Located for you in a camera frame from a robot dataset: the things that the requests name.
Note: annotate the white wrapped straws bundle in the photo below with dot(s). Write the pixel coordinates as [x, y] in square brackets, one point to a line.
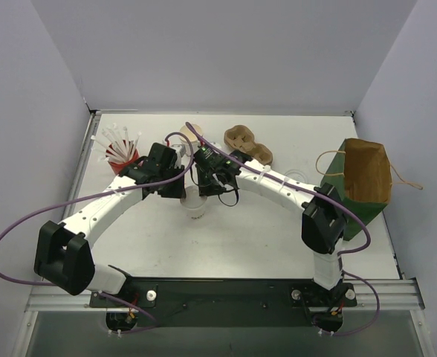
[123, 145]

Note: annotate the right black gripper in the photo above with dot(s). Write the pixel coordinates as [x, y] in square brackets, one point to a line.
[205, 184]

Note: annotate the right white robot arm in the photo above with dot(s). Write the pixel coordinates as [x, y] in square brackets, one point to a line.
[322, 223]

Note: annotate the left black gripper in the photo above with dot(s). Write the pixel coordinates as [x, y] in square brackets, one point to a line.
[174, 187]

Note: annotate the aluminium frame rail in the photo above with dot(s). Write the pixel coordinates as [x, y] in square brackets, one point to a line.
[393, 295]

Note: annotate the white paper coffee cup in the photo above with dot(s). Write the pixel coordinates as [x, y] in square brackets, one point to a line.
[193, 202]

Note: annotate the clear plastic cup lid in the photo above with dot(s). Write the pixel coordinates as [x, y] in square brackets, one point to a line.
[297, 175]

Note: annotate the red straw holder cup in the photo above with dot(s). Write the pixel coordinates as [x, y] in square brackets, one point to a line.
[116, 163]

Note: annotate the stacked white paper cups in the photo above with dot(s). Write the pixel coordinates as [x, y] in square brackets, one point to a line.
[191, 135]

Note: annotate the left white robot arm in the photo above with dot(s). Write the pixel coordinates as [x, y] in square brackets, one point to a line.
[63, 252]

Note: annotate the brown pulp cup carrier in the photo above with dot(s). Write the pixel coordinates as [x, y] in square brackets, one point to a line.
[240, 137]

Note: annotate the green paper takeout bag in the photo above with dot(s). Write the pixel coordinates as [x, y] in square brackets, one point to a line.
[363, 176]

